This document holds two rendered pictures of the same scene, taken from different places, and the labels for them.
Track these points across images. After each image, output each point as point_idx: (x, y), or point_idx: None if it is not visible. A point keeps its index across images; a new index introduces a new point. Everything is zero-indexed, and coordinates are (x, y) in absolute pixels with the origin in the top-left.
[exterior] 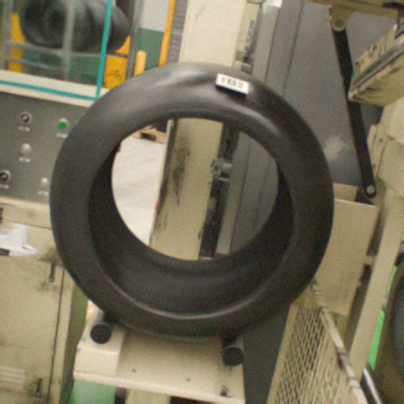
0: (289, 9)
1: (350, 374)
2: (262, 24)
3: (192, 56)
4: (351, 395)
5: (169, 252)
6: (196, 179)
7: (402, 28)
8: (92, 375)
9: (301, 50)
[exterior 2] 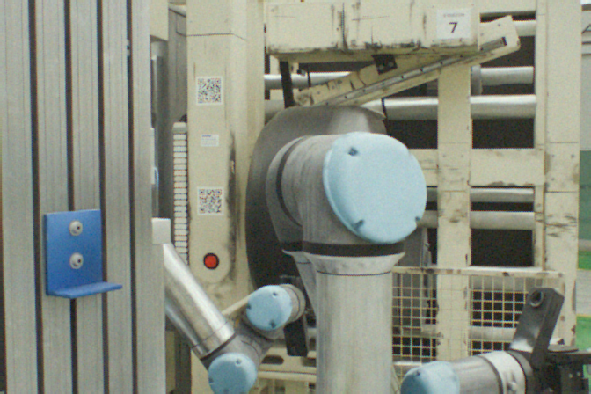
0: (172, 59)
1: (446, 268)
2: (156, 75)
3: (236, 105)
4: (462, 273)
5: (240, 296)
6: (244, 218)
7: (391, 68)
8: None
9: (179, 94)
